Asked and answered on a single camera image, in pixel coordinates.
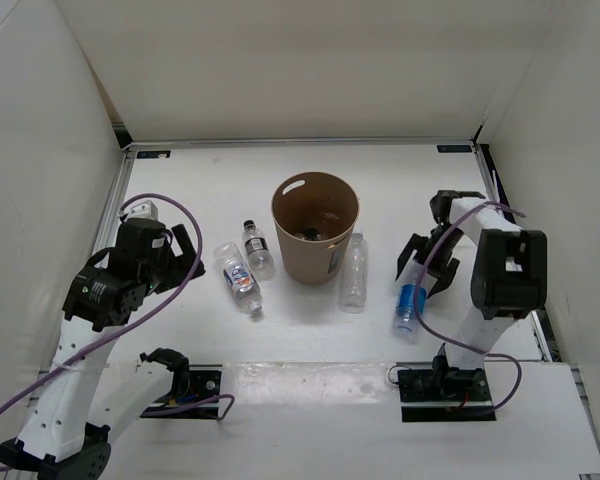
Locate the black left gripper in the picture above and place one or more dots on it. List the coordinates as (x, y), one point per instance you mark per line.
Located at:
(181, 263)

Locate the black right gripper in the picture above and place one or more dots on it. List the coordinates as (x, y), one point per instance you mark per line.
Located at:
(445, 275)

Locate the blue label water bottle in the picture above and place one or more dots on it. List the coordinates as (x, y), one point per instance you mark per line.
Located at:
(410, 300)

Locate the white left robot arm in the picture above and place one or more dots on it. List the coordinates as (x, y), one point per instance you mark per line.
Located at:
(69, 435)

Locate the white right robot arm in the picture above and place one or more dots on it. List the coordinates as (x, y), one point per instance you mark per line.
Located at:
(508, 282)

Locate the brown cylindrical waste bin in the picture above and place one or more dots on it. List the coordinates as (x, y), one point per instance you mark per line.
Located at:
(314, 215)

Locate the orange blue label bottle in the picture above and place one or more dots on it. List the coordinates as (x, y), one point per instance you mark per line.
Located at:
(244, 288)

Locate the black label plastic bottle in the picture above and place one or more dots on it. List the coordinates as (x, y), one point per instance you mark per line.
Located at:
(259, 257)

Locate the clear unlabelled plastic bottle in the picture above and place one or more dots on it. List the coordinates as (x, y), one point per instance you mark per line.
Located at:
(353, 277)

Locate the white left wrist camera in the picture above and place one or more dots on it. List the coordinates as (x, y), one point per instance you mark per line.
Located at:
(144, 210)

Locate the aluminium left table rail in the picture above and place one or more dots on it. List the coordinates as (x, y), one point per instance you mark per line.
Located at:
(105, 234)

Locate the aluminium table rail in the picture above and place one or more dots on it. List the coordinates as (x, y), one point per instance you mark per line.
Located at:
(105, 234)
(543, 327)

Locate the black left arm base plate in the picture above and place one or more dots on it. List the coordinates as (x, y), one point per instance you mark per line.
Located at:
(204, 382)

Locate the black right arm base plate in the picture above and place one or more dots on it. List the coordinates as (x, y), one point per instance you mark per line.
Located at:
(425, 399)

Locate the aluminium right table rail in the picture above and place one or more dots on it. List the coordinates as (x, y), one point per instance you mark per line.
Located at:
(543, 327)

